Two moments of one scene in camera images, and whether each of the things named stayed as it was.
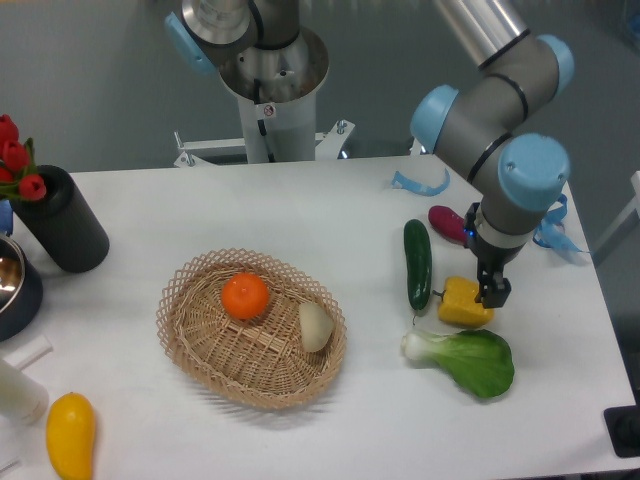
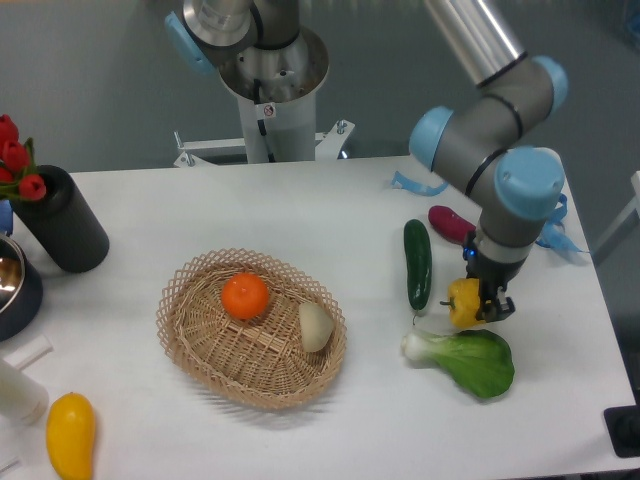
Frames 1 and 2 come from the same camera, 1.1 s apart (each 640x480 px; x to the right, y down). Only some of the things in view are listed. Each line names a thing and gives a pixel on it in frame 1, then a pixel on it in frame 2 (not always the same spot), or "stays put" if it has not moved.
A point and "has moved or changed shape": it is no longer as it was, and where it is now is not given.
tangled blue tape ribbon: (550, 233) stays put
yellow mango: (70, 436) stays put
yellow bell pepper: (459, 307) has moved or changed shape
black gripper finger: (493, 294) -> (491, 310)
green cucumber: (418, 248) stays put
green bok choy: (479, 361) stays put
